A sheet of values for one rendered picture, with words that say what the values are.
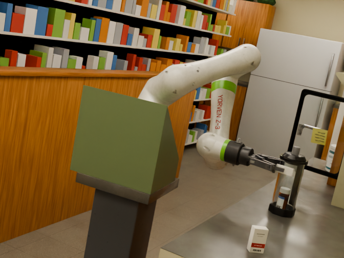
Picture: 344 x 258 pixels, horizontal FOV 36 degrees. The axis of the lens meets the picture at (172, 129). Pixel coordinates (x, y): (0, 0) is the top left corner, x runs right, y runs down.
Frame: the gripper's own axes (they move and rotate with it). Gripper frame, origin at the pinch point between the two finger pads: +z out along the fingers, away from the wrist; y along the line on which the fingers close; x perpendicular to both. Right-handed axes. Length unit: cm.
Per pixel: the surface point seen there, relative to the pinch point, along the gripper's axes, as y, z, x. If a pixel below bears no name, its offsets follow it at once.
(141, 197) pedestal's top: -31, -45, 20
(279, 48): 523, -161, -44
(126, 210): -26, -54, 29
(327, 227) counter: 1.2, 18.3, 18.0
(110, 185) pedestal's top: -32, -59, 19
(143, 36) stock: 272, -232, -31
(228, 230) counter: -37.4, -7.8, 17.9
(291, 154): -3.0, -0.3, -6.0
